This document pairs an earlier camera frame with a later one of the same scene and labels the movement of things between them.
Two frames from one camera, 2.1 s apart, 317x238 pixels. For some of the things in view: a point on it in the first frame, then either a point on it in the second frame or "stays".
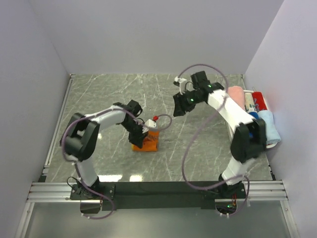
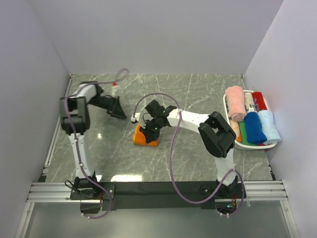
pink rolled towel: x=237 y=93 stays
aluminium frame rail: x=61 y=193 stays
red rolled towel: x=259 y=101 stays
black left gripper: x=137 y=139 → x=115 y=109
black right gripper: x=180 y=105 → x=149 y=136
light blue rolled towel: x=272 y=135 stays
